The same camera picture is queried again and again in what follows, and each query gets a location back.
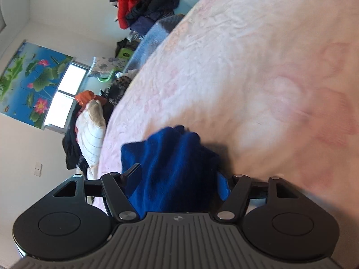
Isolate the black garment hanging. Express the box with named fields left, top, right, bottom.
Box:
left=62, top=103, right=89, bottom=174

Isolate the green plastic stool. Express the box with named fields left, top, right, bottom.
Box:
left=117, top=47, right=134, bottom=60

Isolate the bright window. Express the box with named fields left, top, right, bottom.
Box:
left=44, top=62, right=88, bottom=132

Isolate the orange garment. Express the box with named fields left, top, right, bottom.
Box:
left=75, top=91, right=107, bottom=106

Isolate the blue fleece garment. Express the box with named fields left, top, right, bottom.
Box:
left=121, top=125, right=231, bottom=218

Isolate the lotus flower wall poster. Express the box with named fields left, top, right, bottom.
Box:
left=1, top=41, right=73, bottom=129

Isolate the floral pillow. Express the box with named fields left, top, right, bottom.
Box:
left=87, top=56, right=128, bottom=78

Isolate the pink floral bed sheet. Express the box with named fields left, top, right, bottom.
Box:
left=87, top=0, right=359, bottom=269

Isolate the green plastic hanger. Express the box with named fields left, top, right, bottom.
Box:
left=97, top=69, right=116, bottom=83

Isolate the leopard print garment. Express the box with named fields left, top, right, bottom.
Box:
left=101, top=72, right=137, bottom=106

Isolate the light blue fleece blanket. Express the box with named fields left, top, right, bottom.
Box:
left=122, top=14, right=184, bottom=73

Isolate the dark clothes pile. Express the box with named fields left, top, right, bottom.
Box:
left=109, top=0, right=180, bottom=36

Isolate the white wall switch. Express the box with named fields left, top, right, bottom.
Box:
left=34, top=162, right=43, bottom=177

